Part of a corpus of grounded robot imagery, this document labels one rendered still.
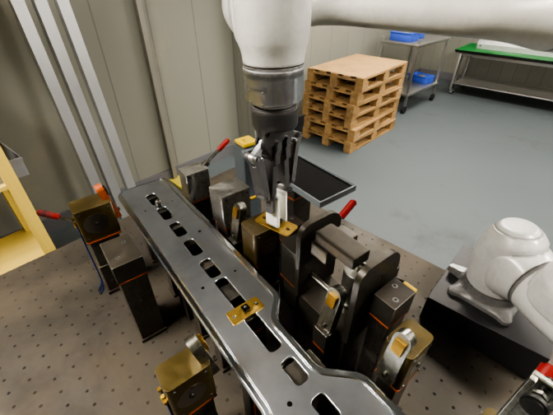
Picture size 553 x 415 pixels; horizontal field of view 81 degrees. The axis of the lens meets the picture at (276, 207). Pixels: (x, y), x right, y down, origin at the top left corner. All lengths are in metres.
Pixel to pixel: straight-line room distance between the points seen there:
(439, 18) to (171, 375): 0.75
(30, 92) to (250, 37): 2.35
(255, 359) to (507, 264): 0.69
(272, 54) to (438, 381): 0.97
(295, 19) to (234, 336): 0.60
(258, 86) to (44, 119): 2.38
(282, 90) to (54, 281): 1.21
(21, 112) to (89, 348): 1.87
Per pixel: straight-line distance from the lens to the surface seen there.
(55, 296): 1.44
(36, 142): 2.81
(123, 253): 0.96
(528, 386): 0.58
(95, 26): 2.81
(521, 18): 0.67
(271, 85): 0.48
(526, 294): 1.04
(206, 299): 0.83
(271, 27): 0.46
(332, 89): 3.70
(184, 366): 0.69
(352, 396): 0.71
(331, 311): 0.74
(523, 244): 1.05
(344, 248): 0.67
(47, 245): 2.39
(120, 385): 1.12
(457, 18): 0.64
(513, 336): 1.17
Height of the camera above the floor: 1.63
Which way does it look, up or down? 36 degrees down
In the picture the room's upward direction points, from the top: straight up
